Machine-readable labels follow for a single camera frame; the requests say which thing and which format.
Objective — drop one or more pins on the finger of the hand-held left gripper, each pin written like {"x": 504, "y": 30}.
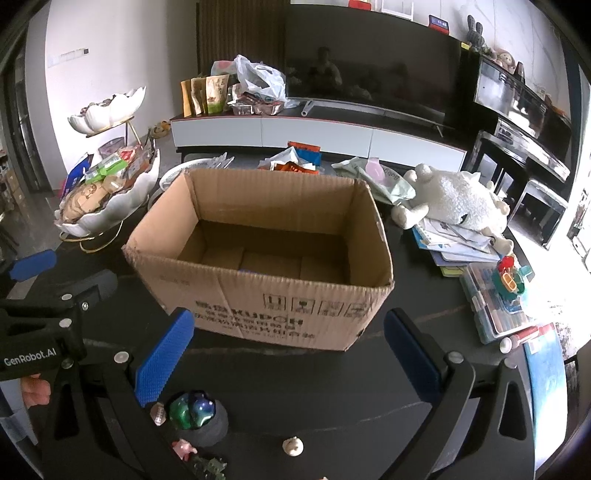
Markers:
{"x": 94, "y": 286}
{"x": 32, "y": 268}

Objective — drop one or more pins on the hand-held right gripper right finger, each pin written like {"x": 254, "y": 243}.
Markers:
{"x": 411, "y": 355}

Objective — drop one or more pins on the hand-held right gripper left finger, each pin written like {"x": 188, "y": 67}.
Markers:
{"x": 164, "y": 357}

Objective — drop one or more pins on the green blue ball black holder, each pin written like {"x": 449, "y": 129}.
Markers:
{"x": 196, "y": 413}

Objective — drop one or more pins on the brown cardboard box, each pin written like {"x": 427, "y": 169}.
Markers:
{"x": 277, "y": 295}

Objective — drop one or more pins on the dark marble desktop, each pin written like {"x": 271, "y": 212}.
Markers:
{"x": 300, "y": 397}

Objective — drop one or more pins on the person's left hand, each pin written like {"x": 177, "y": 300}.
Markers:
{"x": 36, "y": 391}

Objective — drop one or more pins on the small shell figure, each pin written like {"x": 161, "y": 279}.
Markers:
{"x": 158, "y": 413}

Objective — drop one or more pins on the shelf of boxes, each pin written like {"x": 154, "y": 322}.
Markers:
{"x": 11, "y": 184}

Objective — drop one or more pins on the pink pig figure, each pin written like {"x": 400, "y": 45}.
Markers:
{"x": 183, "y": 448}

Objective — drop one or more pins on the clear plastic organizer box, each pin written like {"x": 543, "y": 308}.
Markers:
{"x": 491, "y": 309}

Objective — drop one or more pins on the pile of snack packets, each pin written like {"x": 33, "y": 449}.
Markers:
{"x": 97, "y": 189}

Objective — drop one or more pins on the large white petal bowl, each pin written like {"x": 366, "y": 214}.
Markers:
{"x": 134, "y": 194}

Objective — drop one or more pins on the red bottle white cap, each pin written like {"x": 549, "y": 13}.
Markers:
{"x": 519, "y": 339}

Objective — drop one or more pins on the stack of books and papers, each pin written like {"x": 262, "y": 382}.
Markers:
{"x": 457, "y": 247}

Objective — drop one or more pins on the green dinosaur toy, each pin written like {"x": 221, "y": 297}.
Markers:
{"x": 208, "y": 468}

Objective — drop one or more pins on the colourful plastic toy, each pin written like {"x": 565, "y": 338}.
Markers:
{"x": 508, "y": 277}

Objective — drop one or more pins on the blue book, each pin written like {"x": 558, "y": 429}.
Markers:
{"x": 547, "y": 383}

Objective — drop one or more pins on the purple basket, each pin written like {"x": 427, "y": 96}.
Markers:
{"x": 113, "y": 147}

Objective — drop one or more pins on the white printed plate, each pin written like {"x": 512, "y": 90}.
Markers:
{"x": 178, "y": 170}

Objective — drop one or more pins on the small white figure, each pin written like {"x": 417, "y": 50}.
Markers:
{"x": 292, "y": 446}

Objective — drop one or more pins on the white plush sheep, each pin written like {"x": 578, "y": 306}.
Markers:
{"x": 455, "y": 196}

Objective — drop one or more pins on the small white petal bowl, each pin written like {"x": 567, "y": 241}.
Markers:
{"x": 99, "y": 115}

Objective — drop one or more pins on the brown floor toy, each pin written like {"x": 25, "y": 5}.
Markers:
{"x": 160, "y": 130}

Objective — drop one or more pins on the clear plastic packets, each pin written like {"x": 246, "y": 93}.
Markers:
{"x": 219, "y": 161}

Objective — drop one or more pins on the green wet wipes pack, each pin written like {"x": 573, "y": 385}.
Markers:
{"x": 369, "y": 177}

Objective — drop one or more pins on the black piano bench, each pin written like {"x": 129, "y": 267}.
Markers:
{"x": 542, "y": 203}

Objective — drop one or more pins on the brown snack pouch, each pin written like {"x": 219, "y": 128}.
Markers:
{"x": 197, "y": 97}
{"x": 186, "y": 99}

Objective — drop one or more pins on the pile of orange sachets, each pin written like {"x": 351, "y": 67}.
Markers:
{"x": 288, "y": 165}

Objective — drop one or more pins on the green beige snack pouch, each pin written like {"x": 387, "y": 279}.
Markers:
{"x": 216, "y": 94}

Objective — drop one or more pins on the blue orange carton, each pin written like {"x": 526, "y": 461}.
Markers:
{"x": 307, "y": 150}

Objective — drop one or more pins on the foil tray of packaged food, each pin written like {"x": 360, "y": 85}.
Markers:
{"x": 256, "y": 107}

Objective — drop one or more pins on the white television cabinet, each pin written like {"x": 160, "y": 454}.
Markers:
{"x": 314, "y": 134}

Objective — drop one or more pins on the white plastic bag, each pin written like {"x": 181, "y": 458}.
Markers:
{"x": 258, "y": 76}

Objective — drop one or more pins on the black piano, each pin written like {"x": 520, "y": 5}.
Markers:
{"x": 512, "y": 101}

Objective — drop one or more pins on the large black television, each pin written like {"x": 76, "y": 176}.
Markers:
{"x": 369, "y": 60}

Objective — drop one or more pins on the small plush doll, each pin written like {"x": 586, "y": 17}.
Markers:
{"x": 505, "y": 60}

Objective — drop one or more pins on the grey rabbit figurine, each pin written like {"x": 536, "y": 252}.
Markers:
{"x": 475, "y": 32}

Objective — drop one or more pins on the blue digital clock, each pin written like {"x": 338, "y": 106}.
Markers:
{"x": 438, "y": 23}

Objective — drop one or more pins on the white camera red base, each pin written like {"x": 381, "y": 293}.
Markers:
{"x": 356, "y": 4}

